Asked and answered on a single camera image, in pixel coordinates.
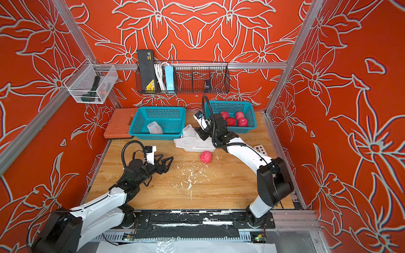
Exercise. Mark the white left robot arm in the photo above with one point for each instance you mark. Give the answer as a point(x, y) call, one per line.
point(68, 230)

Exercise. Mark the black rectangular device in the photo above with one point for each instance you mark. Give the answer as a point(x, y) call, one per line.
point(146, 64)

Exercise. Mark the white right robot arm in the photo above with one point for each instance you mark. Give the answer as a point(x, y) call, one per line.
point(274, 182)

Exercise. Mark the black wire wall basket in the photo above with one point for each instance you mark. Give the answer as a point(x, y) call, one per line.
point(190, 77)

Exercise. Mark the light blue box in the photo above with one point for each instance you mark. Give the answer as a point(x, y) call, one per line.
point(170, 76)

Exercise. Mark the teal plastic basket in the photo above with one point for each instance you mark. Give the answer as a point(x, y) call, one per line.
point(170, 119)
point(233, 107)

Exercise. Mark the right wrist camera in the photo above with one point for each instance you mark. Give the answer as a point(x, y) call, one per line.
point(203, 123)

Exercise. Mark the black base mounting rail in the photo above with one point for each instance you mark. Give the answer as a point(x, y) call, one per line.
point(216, 225)

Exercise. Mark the clear acrylic wall box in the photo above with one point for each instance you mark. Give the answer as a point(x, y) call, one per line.
point(81, 79)

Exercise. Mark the white foam net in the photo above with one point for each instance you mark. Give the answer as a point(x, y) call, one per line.
point(194, 144)
point(188, 131)

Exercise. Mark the orange foam pad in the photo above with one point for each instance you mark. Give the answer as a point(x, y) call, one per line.
point(119, 124)

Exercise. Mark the dark tool in clear box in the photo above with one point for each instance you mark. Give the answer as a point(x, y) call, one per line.
point(91, 95)

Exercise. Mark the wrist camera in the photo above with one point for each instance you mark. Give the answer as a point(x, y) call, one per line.
point(203, 123)
point(150, 158)

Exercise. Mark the white plastic tray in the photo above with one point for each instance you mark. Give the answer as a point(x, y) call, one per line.
point(191, 141)

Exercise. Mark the white button control box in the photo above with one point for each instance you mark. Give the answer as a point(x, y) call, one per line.
point(260, 149)

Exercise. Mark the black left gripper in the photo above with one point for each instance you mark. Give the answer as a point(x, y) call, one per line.
point(163, 169)

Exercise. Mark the red apple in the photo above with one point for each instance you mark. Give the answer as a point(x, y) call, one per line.
point(242, 122)
point(239, 115)

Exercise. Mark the teal left plastic basket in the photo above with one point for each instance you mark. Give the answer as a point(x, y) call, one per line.
point(170, 119)

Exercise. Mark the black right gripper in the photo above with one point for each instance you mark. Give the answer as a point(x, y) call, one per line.
point(201, 133)

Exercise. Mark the teal right plastic basket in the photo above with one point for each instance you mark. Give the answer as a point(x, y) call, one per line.
point(233, 107)

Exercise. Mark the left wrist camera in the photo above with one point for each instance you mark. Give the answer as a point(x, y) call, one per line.
point(150, 158)

